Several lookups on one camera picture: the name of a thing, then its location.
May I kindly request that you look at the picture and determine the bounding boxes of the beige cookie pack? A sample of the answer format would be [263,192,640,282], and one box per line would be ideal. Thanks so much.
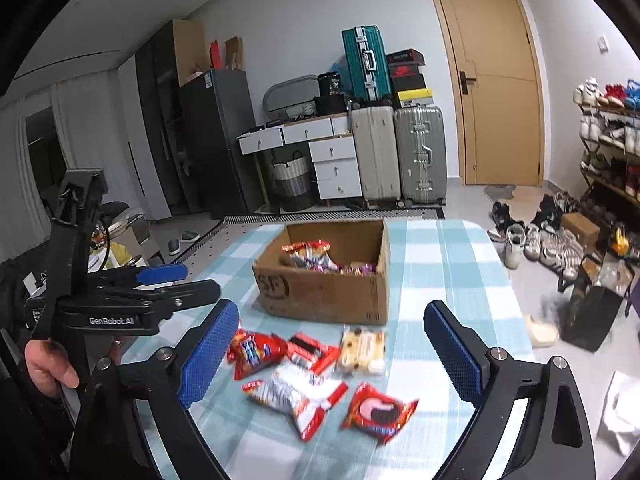
[336,327,387,375]

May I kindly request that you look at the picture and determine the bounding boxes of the beige suitcase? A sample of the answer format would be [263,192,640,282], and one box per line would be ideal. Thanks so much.
[349,106,401,202]

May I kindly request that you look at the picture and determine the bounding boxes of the person's left hand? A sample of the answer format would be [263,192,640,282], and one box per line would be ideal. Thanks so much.
[25,339,79,398]

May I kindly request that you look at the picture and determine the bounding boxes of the purple candy bag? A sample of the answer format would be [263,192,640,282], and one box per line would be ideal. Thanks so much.
[340,262,376,275]

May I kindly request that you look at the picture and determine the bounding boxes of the black refrigerator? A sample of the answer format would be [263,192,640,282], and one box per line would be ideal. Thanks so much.
[180,70,264,219]

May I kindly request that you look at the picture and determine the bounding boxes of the silver suitcase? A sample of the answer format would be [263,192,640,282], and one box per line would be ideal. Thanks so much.
[394,105,447,206]

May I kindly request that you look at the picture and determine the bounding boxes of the teal suitcase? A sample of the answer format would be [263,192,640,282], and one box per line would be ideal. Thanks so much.
[342,25,392,102]

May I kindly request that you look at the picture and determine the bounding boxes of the red black small packet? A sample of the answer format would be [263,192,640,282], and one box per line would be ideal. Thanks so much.
[286,333,340,375]

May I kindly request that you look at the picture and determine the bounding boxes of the white snack bag red ends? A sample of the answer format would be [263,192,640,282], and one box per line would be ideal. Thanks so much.
[241,362,348,442]

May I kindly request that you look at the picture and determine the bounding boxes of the red Oreo pack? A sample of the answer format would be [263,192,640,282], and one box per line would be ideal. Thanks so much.
[341,382,419,445]

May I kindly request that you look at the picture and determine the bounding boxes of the red biscuit stick bag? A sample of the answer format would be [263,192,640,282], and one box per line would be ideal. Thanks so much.
[227,328,288,380]

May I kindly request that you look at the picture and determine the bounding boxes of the wooden door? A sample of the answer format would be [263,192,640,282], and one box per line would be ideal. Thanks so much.
[433,0,544,186]

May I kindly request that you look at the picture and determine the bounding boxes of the black shopping bag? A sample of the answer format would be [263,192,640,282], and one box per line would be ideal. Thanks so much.
[558,271,625,353]

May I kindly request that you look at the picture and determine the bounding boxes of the stacked shoe boxes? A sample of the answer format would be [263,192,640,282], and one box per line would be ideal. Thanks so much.
[386,49,434,108]

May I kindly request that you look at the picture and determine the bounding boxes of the white drawer desk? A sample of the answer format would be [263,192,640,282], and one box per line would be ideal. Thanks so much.
[238,113,363,200]

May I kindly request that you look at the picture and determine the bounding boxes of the SF cardboard box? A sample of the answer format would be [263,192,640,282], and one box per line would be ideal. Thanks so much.
[252,219,390,326]

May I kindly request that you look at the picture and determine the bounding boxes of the striped laundry basket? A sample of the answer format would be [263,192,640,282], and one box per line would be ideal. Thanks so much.
[271,151,314,211]

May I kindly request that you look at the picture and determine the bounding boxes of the noodle snack bag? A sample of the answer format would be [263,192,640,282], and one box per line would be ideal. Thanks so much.
[278,240,341,272]

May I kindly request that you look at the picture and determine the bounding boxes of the shoe rack with shoes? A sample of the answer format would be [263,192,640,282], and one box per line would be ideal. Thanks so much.
[572,77,639,207]

